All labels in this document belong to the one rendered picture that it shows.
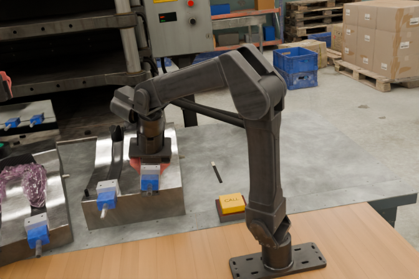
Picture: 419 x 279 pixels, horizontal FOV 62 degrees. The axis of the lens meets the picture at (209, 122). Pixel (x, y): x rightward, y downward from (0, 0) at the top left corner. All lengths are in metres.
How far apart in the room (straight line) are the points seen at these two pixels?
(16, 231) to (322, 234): 0.74
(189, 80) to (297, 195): 0.51
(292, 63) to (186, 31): 2.98
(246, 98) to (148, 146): 0.32
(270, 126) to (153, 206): 0.46
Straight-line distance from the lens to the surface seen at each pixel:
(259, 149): 0.65
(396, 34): 4.45
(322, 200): 1.02
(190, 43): 1.69
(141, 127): 0.80
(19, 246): 1.00
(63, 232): 0.99
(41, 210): 1.08
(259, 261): 0.82
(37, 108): 1.78
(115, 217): 0.99
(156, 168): 0.93
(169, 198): 0.95
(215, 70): 0.63
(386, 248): 0.90
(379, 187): 1.10
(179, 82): 0.69
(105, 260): 0.92
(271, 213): 0.71
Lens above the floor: 1.37
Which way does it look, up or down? 21 degrees down
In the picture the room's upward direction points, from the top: 6 degrees counter-clockwise
